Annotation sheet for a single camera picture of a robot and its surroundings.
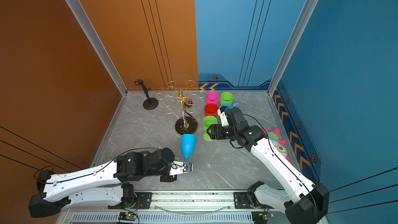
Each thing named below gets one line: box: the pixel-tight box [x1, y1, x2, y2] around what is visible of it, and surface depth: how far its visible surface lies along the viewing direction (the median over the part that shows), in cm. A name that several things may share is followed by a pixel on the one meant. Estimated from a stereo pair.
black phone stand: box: [134, 79, 159, 111], surface depth 112 cm
